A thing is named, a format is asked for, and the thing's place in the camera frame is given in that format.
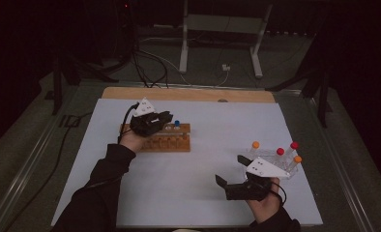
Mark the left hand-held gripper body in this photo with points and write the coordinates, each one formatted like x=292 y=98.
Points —
x=144 y=124

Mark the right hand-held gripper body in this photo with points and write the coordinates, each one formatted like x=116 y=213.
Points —
x=249 y=191

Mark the blue cap test tube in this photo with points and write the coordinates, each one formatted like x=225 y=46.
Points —
x=177 y=123

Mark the orange cap test tube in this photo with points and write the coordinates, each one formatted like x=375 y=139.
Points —
x=297 y=159
x=255 y=145

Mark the wooden test tube rack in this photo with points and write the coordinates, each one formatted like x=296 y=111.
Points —
x=172 y=145

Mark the clear plastic tube tray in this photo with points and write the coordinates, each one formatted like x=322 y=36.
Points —
x=269 y=154

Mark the person's left hand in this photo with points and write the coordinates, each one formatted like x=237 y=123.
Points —
x=132 y=140

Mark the person's right hand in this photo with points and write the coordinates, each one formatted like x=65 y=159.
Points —
x=267 y=209

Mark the white table sheet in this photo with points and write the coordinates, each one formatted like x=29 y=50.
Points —
x=204 y=193

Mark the white plug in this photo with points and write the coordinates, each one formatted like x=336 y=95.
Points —
x=226 y=67

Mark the black tripod stand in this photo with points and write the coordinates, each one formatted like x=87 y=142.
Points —
x=322 y=96
x=57 y=83

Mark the black equipment tower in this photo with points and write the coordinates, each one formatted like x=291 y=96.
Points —
x=125 y=29

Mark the grey metal stand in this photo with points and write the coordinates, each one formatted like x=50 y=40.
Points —
x=224 y=23

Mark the power strip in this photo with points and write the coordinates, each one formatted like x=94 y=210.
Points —
x=287 y=33

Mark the metal rail frame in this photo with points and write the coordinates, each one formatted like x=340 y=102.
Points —
x=191 y=85

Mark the black floor bracket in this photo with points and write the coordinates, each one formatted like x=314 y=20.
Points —
x=70 y=121

